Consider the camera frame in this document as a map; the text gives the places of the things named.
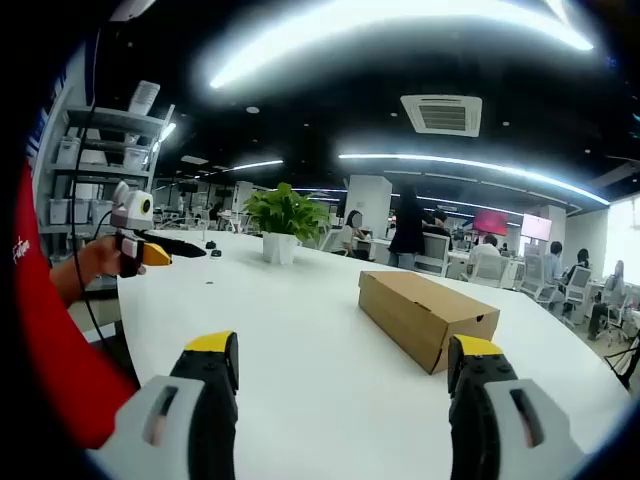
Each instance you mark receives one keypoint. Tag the person's left hand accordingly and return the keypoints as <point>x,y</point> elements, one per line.
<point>102,257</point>

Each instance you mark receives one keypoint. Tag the green potted plant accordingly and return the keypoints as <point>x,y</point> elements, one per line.
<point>285,215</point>

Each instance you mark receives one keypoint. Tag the wide ceiling strip light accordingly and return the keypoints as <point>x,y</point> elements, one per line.
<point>350,25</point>

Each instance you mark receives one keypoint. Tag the white storage bin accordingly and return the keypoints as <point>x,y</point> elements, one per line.
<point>67,151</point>
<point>136,158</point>
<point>60,211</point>
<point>102,211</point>

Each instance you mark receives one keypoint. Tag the grey metal shelf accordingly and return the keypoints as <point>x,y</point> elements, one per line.
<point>115,120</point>

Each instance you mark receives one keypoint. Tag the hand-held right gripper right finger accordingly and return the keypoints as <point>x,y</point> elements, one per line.
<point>480,410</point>

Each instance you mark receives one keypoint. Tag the pale pink wall screen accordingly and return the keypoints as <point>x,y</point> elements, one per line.
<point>536,227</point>

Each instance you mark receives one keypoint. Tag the white office chair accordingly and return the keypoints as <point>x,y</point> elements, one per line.
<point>492,270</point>
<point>576,290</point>
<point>432,252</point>

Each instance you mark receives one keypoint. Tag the thin ceiling strip light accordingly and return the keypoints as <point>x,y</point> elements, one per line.
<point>440,158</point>

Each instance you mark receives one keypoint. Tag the cardboard shoe box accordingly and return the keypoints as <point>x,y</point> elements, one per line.
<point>425,310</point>

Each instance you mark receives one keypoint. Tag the ceiling air vent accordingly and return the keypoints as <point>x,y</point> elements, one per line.
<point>442,115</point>

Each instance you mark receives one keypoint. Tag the black tripod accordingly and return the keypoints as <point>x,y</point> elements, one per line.
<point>625,360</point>

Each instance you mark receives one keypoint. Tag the white ribbed panel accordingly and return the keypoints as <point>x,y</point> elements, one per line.
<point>145,96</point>

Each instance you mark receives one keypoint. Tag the person in red shirt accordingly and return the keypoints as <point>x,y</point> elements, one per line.
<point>45,325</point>

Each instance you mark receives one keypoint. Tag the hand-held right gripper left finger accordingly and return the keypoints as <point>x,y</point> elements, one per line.
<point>200,400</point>

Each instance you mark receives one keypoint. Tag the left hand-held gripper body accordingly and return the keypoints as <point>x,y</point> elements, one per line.
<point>131,207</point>

